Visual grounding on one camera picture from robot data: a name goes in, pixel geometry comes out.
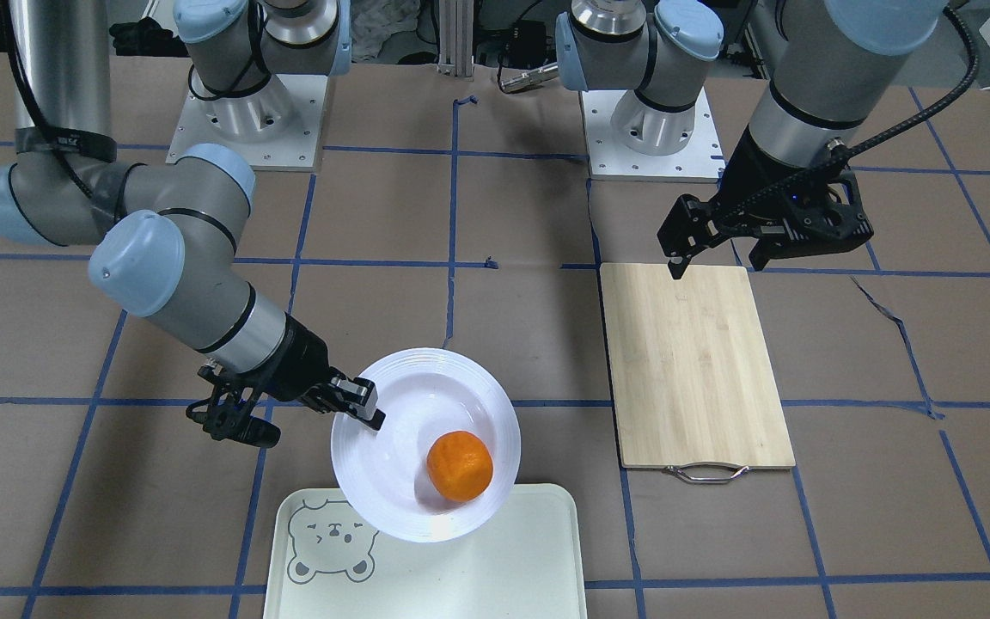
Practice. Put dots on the orange fruit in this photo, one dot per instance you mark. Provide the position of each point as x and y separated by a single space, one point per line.
459 466

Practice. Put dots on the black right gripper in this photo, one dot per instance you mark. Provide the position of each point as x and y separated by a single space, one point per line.
303 364

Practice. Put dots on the white round plate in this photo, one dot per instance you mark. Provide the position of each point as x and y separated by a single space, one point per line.
425 393

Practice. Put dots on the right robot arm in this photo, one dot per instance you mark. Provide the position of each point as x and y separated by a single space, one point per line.
163 237

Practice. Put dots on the wooden cutting board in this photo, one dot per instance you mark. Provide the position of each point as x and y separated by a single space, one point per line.
692 381

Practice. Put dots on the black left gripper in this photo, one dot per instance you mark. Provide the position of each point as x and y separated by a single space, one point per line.
750 169

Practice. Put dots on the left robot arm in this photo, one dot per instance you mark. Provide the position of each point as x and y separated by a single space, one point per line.
787 184

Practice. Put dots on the white tray with bear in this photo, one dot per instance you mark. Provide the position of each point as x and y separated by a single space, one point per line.
327 562

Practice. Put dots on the aluminium frame post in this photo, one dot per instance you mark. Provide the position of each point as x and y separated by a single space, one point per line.
455 26

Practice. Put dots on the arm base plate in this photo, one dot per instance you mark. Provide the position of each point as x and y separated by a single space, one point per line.
628 141
277 129

